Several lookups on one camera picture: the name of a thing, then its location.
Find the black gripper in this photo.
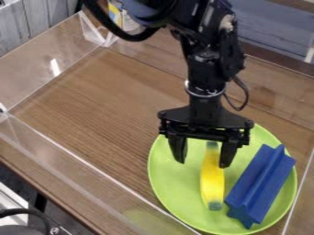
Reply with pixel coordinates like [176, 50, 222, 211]
[156, 85, 254, 168]

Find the yellow toy banana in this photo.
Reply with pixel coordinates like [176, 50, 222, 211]
[201, 141, 225, 211]

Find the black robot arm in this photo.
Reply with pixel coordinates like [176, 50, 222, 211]
[123, 0, 254, 168]

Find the blue star-shaped block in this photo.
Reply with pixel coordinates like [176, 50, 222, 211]
[225, 144, 295, 229]

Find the clear acrylic enclosure wall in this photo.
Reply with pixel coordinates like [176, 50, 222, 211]
[0, 12, 314, 235]

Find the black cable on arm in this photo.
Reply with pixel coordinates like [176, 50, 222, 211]
[82, 0, 250, 112]

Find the black cable lower left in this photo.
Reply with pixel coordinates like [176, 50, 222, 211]
[0, 207, 52, 235]

